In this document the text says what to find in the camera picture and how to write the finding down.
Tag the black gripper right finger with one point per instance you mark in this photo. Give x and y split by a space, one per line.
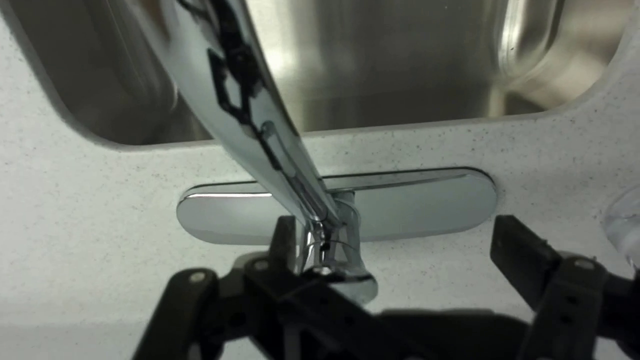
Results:
572 300

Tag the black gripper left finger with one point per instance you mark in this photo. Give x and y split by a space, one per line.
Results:
266 313

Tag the chrome tap nozzle spout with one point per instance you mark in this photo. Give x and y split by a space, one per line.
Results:
232 101

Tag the stainless steel sink basin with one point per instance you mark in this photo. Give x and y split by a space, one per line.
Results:
400 60

